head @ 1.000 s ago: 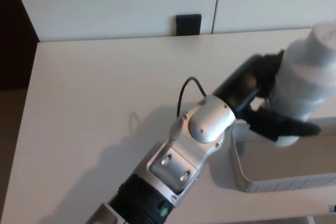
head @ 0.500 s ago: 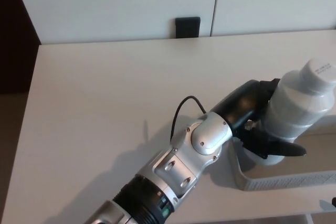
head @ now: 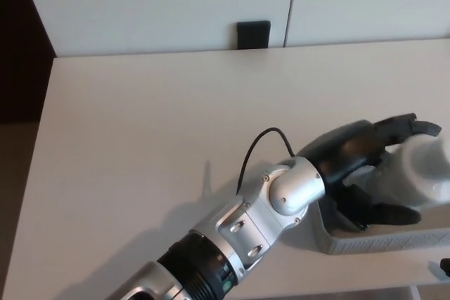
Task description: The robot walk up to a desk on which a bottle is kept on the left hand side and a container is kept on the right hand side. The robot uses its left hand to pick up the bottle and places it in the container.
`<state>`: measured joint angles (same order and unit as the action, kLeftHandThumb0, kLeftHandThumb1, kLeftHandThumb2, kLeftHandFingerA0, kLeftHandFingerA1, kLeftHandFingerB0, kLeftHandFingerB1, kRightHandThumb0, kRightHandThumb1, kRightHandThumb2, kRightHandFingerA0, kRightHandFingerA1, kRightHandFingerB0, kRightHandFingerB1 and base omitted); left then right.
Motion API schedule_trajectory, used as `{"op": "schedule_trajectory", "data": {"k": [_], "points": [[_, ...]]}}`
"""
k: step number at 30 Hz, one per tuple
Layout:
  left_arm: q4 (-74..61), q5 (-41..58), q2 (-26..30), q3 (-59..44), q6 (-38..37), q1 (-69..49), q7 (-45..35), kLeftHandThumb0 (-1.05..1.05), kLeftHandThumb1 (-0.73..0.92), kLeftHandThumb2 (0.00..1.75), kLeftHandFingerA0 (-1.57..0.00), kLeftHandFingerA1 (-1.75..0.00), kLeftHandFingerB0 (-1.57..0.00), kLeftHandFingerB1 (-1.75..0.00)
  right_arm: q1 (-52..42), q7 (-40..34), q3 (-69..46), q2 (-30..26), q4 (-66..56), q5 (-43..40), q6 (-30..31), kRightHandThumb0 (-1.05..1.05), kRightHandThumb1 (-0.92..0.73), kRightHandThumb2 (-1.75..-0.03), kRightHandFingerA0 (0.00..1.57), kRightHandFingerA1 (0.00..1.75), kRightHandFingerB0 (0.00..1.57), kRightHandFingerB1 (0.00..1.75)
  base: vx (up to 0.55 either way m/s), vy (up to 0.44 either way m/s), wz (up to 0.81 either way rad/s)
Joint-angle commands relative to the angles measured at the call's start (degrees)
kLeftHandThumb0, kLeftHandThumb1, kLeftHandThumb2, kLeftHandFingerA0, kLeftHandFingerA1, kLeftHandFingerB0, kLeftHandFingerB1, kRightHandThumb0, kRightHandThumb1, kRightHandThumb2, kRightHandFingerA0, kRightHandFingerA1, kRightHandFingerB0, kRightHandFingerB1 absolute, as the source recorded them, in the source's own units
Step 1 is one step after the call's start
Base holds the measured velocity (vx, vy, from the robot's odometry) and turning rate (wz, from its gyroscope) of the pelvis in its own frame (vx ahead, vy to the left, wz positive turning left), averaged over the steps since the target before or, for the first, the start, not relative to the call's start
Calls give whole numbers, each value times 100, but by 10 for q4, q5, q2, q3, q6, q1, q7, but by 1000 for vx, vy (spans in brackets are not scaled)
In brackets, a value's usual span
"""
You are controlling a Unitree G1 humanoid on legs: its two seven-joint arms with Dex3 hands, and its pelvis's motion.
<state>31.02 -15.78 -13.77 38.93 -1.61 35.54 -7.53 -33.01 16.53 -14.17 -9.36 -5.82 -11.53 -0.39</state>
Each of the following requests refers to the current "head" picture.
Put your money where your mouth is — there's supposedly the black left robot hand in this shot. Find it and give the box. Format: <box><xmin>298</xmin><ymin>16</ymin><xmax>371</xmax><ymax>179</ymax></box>
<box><xmin>297</xmin><ymin>112</ymin><xmax>442</xmax><ymax>234</ymax></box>

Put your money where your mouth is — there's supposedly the white plastic bottle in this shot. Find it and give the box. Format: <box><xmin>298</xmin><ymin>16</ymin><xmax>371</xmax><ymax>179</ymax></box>
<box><xmin>344</xmin><ymin>137</ymin><xmax>450</xmax><ymax>210</ymax></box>

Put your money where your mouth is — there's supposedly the white mesh container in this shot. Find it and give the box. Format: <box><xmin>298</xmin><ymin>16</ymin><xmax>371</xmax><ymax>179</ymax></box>
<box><xmin>309</xmin><ymin>200</ymin><xmax>450</xmax><ymax>256</ymax></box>

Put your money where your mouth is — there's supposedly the white cabinet door with lettering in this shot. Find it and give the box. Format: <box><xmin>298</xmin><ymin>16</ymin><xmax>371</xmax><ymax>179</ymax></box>
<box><xmin>15</xmin><ymin>0</ymin><xmax>298</xmax><ymax>58</ymax></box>

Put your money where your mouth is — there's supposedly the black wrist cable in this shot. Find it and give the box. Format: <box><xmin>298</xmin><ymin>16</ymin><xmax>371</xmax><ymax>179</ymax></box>
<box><xmin>236</xmin><ymin>127</ymin><xmax>297</xmax><ymax>196</ymax></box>

